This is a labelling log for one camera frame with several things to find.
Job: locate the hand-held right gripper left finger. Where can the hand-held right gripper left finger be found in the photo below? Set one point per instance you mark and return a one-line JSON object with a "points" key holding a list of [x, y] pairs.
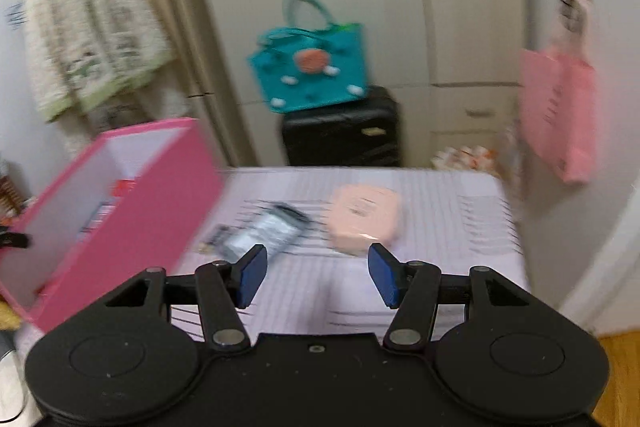
{"points": [[252, 276]]}

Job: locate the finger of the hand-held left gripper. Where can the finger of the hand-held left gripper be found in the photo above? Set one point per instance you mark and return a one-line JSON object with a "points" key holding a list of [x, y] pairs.
{"points": [[14, 240]]}

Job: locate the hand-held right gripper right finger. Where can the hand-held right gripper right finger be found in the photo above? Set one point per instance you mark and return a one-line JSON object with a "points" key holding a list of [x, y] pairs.
{"points": [[382, 278]]}

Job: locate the pink cardboard box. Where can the pink cardboard box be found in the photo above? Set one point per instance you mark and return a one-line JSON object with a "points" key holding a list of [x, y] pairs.
{"points": [[150, 217]]}

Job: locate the silver plastic packet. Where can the silver plastic packet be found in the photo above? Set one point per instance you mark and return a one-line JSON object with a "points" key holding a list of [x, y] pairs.
{"points": [[272, 232]]}

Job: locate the pink square case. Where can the pink square case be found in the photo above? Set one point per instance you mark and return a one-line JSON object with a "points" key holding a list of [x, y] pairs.
{"points": [[364, 219]]}

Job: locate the striped bedsheet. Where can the striped bedsheet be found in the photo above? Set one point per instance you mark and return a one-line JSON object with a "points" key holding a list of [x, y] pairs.
{"points": [[440, 232]]}

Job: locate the grey pocket router with label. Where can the grey pocket router with label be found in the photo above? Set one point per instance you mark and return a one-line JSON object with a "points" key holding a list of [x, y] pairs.
{"points": [[99, 217]]}

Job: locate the red printed paper bag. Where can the red printed paper bag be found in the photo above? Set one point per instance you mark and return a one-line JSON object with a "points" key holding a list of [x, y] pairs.
{"points": [[125, 188]]}

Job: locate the orange and white packets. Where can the orange and white packets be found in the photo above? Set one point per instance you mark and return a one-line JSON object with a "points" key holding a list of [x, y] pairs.
{"points": [[465, 158]]}

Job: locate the black suitcase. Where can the black suitcase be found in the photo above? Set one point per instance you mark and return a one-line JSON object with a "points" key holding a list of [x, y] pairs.
{"points": [[345, 134]]}

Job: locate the teal felt handbag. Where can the teal felt handbag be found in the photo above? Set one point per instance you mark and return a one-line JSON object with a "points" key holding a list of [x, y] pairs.
{"points": [[315, 67]]}

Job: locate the white fleece pajamas green trim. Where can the white fleece pajamas green trim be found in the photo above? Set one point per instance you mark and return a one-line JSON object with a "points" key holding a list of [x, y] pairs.
{"points": [[95, 32]]}

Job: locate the pink tote bag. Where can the pink tote bag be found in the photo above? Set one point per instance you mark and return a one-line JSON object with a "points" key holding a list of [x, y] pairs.
{"points": [[557, 117]]}

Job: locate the beige side cabinet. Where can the beige side cabinet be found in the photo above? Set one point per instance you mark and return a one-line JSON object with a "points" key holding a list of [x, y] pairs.
{"points": [[175, 32]]}

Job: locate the beige wardrobe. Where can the beige wardrobe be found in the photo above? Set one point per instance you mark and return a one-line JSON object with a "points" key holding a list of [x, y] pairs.
{"points": [[375, 7]]}

